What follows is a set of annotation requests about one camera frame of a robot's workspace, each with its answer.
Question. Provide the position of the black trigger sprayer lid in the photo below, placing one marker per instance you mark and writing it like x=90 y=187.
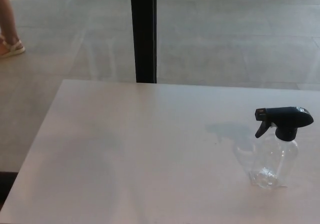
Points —
x=287 y=119

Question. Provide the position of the clear plastic spray bottle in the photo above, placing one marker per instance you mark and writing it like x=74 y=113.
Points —
x=272 y=159

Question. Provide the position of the person's bare leg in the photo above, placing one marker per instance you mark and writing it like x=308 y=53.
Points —
x=8 y=17

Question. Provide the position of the black window frame post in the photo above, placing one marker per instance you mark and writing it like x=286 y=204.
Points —
x=143 y=34

